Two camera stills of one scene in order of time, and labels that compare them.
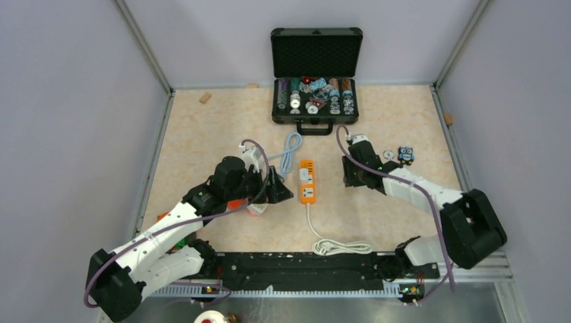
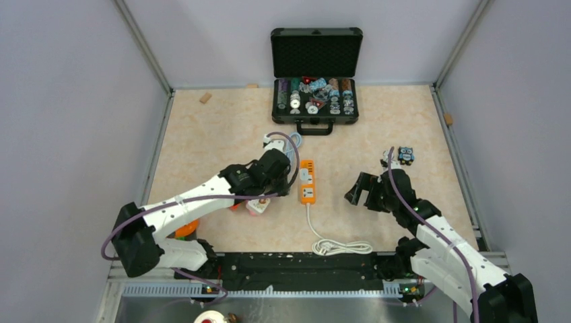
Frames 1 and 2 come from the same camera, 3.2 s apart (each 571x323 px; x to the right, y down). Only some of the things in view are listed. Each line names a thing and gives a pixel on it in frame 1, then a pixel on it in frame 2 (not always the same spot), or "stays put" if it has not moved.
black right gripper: [351, 181] -> [368, 182]
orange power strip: [308, 177] stays put
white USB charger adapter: [304, 176] stays put
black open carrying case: [315, 71] stays put
